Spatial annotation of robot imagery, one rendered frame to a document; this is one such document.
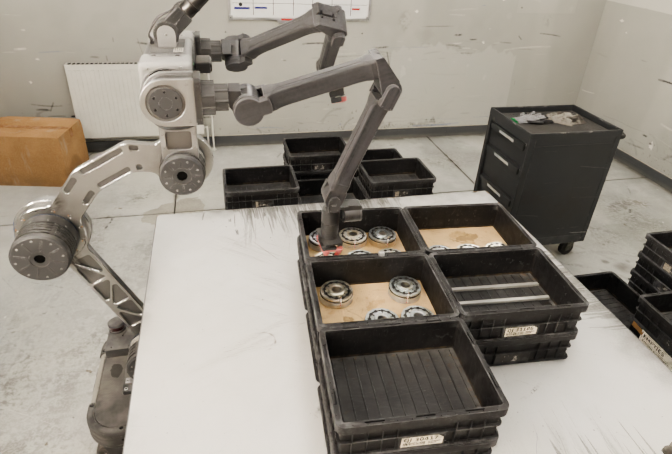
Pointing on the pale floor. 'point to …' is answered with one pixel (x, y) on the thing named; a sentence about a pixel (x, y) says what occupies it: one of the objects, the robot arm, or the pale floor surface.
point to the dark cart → (547, 170)
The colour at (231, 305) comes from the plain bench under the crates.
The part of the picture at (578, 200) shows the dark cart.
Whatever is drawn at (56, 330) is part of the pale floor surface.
